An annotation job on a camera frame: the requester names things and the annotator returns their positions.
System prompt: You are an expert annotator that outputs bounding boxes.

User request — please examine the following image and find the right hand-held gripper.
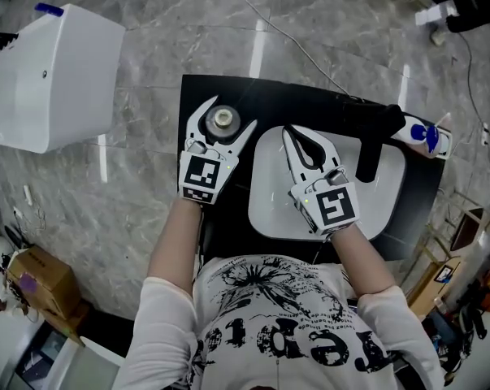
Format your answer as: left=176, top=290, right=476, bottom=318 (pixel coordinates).
left=281, top=124, right=361, bottom=237

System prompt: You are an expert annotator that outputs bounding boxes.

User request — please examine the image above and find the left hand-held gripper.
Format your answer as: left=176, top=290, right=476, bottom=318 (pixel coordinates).
left=178, top=95, right=258, bottom=206

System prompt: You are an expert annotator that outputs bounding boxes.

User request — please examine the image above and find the person's left forearm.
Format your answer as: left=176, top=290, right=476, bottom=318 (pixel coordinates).
left=145, top=196, right=204, bottom=300

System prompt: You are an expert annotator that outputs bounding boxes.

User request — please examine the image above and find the person's right forearm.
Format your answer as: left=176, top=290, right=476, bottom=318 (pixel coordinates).
left=331, top=220, right=397, bottom=301

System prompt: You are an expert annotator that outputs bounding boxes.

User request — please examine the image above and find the black sink counter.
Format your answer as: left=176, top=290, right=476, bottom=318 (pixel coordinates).
left=175, top=74, right=448, bottom=264

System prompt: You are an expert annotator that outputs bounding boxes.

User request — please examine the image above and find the white sink basin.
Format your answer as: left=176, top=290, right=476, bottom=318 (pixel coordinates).
left=247, top=125, right=409, bottom=242

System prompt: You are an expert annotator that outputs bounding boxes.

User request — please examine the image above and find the white blue-label soap bottle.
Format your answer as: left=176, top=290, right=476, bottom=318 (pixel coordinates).
left=390, top=113, right=453, bottom=161

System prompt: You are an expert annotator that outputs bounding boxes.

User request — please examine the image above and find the black faucet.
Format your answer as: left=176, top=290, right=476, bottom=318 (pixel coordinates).
left=340, top=101, right=407, bottom=183

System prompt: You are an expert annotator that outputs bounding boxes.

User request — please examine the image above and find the white toilet tank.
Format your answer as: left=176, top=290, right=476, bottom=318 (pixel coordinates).
left=0, top=2, right=127, bottom=154

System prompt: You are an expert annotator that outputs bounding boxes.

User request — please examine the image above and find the white printed shirt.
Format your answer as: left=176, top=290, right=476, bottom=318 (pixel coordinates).
left=113, top=253, right=445, bottom=390

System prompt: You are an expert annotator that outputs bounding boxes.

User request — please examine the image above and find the white paper sheet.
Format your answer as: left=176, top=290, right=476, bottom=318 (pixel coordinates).
left=414, top=5, right=460, bottom=27

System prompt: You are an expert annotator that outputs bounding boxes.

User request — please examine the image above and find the blue cap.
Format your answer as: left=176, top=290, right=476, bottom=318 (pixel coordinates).
left=34, top=2, right=65, bottom=19

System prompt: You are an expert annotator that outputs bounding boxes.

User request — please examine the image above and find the cardboard box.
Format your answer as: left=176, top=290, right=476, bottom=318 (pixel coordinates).
left=7, top=245, right=82, bottom=321

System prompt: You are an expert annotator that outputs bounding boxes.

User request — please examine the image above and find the dark picture frame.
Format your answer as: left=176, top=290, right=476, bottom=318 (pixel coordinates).
left=449, top=206, right=484, bottom=252

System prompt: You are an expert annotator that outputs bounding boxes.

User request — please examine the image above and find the black floor cable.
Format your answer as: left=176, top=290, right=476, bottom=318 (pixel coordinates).
left=455, top=29, right=490, bottom=148

